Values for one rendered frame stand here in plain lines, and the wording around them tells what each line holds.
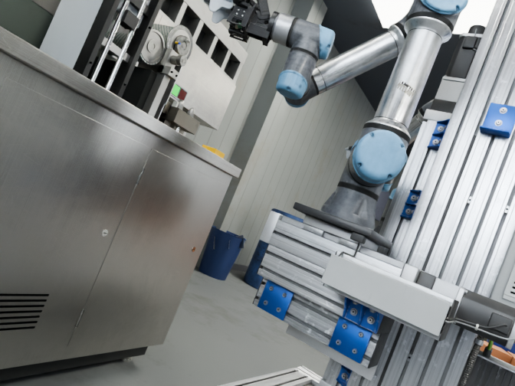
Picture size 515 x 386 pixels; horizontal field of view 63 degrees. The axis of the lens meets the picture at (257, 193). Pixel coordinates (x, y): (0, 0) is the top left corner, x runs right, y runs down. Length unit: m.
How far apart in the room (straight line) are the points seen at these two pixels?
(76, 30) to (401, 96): 1.06
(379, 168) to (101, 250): 0.86
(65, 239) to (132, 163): 0.29
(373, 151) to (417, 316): 0.37
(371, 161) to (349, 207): 0.17
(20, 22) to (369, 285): 1.43
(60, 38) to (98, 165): 0.54
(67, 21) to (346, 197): 1.10
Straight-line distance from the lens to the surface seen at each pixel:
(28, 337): 1.39
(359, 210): 1.14
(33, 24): 1.80
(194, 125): 1.88
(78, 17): 1.62
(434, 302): 0.93
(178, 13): 2.26
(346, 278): 0.97
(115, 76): 1.43
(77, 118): 1.19
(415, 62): 1.12
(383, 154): 1.01
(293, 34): 1.13
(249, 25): 1.16
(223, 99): 2.62
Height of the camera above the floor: 0.74
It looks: 3 degrees up
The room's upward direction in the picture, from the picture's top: 22 degrees clockwise
